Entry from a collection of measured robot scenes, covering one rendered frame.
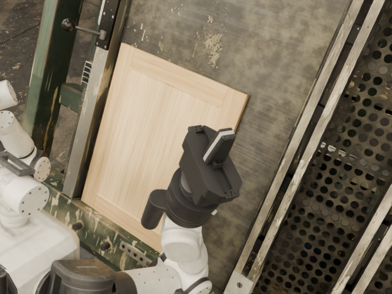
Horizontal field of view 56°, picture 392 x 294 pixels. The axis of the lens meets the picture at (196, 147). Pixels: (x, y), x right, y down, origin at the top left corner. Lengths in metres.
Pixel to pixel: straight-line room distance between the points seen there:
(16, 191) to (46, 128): 0.77
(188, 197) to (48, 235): 0.33
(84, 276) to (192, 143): 0.30
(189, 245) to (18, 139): 0.62
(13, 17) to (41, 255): 3.89
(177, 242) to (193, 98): 0.51
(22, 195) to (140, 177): 0.53
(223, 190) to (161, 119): 0.62
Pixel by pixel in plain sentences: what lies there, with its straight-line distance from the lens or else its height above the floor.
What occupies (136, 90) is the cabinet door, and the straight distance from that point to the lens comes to 1.15.
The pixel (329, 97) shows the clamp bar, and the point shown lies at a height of 1.45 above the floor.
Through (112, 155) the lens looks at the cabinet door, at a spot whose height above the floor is 1.07.
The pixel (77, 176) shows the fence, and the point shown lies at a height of 0.98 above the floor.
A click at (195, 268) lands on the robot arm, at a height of 1.22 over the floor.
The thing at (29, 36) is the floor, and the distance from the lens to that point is 4.11.
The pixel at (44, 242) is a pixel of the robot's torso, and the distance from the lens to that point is 0.78.
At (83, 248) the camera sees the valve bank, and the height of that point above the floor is 0.74.
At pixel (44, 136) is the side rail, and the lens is 1.49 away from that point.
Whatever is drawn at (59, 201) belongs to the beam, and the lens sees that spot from 1.40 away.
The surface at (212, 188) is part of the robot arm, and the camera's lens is 0.50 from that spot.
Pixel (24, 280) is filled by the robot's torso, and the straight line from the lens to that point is 0.74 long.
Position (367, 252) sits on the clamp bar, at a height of 1.18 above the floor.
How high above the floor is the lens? 1.99
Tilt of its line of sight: 49 degrees down
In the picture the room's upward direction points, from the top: straight up
